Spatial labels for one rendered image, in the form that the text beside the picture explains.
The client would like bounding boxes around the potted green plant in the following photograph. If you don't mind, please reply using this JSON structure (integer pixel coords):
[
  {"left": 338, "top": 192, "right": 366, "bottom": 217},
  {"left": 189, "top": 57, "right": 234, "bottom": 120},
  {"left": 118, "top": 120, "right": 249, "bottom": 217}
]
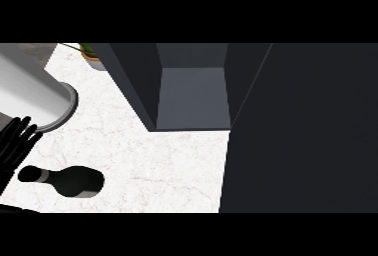
[{"left": 60, "top": 42, "right": 107, "bottom": 72}]

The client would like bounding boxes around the dark grey cabinet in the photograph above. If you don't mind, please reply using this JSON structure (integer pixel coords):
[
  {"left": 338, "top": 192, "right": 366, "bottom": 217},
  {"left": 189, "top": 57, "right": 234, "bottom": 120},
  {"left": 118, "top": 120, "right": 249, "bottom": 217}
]
[{"left": 88, "top": 42, "right": 273, "bottom": 132}]

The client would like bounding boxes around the dark wine bottle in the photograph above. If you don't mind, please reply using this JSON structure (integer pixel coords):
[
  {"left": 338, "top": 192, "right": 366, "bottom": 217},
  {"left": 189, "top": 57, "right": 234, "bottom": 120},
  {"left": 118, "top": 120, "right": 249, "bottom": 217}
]
[{"left": 16, "top": 164, "right": 106, "bottom": 199}]

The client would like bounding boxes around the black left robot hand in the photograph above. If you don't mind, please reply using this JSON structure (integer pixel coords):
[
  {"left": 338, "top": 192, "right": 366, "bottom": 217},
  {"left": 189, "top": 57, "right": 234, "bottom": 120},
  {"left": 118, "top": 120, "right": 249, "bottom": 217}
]
[{"left": 0, "top": 115, "right": 44, "bottom": 196}]

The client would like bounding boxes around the white cylindrical appliance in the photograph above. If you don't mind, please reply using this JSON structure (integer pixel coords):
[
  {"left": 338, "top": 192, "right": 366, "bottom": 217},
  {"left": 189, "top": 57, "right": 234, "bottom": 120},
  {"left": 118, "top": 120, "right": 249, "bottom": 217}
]
[{"left": 0, "top": 42, "right": 79, "bottom": 133}]

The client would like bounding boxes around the dark grey cabinet door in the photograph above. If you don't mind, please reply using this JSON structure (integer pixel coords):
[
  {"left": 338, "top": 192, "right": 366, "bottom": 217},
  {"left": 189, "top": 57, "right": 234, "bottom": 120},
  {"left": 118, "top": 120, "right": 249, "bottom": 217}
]
[{"left": 218, "top": 42, "right": 378, "bottom": 214}]

